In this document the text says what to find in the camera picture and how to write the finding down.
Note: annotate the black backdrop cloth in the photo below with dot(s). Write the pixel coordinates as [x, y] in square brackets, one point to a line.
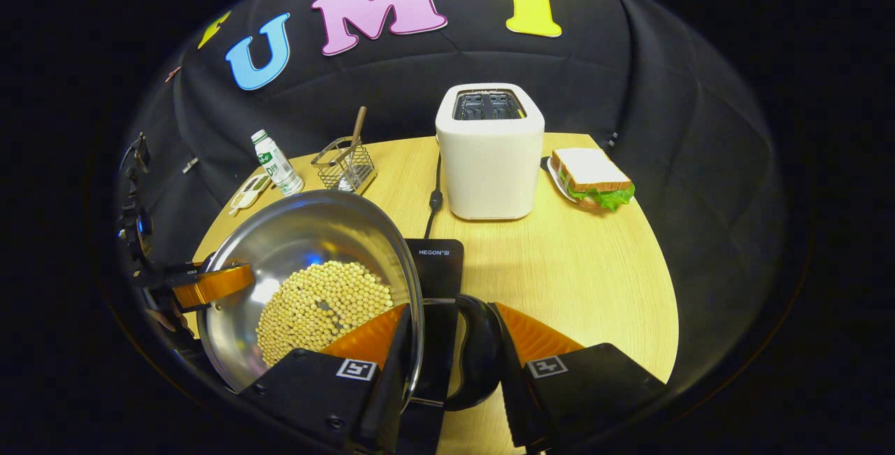
[664, 126]

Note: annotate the white toaster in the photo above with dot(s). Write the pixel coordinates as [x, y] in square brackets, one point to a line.
[489, 168]

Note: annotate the white milk drink bottle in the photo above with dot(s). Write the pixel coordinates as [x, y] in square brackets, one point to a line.
[280, 165]

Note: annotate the white divided bean dish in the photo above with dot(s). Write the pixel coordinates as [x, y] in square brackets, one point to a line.
[248, 193]

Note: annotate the lettuce sandwich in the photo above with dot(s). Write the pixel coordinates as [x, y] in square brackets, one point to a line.
[591, 168]

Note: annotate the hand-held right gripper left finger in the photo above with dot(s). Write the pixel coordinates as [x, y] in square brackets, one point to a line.
[395, 371]

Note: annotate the small white plate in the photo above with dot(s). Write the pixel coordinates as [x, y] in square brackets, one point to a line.
[559, 186]

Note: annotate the pile of soybeans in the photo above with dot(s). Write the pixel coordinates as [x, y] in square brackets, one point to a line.
[314, 308]

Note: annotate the black induction cooktop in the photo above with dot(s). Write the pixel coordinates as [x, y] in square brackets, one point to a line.
[437, 270]

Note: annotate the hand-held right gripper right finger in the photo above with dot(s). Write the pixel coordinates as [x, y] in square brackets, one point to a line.
[510, 371]

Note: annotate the pink backdrop clip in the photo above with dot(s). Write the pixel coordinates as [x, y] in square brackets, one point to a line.
[173, 74]

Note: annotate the silver backdrop clip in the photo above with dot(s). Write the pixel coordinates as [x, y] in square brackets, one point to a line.
[189, 165]

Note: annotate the stainless steel pot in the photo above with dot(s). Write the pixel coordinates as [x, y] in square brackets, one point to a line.
[294, 231]

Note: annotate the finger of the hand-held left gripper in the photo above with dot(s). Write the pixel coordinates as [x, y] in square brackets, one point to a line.
[217, 284]

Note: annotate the wooden stick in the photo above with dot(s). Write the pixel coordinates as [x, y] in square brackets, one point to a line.
[359, 123]

